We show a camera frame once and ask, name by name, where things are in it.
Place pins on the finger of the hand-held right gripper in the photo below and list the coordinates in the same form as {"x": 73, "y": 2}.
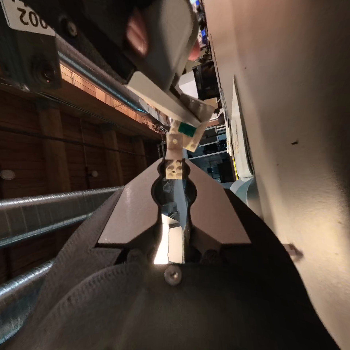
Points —
{"x": 158, "y": 95}

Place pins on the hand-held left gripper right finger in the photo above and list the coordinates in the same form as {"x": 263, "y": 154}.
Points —
{"x": 218, "y": 216}

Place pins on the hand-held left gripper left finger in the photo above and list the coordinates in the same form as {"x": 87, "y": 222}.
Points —
{"x": 128, "y": 216}

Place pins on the white lego plate green tile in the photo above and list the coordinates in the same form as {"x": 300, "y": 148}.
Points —
{"x": 188, "y": 142}

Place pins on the white stepped lego bracket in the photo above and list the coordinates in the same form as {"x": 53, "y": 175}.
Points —
{"x": 175, "y": 171}

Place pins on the lego instruction booklet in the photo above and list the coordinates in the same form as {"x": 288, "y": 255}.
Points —
{"x": 236, "y": 123}

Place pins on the small white lego piece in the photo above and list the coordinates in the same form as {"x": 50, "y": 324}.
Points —
{"x": 294, "y": 250}

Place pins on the person's right hand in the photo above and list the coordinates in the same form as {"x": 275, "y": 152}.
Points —
{"x": 138, "y": 32}

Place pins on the white partition panel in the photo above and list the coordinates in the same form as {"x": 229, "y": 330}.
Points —
{"x": 188, "y": 86}

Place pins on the black computer monitor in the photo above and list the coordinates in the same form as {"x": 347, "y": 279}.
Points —
{"x": 206, "y": 80}

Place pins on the spiral metal ventilation duct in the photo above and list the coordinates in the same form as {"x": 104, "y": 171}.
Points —
{"x": 54, "y": 213}
{"x": 19, "y": 295}

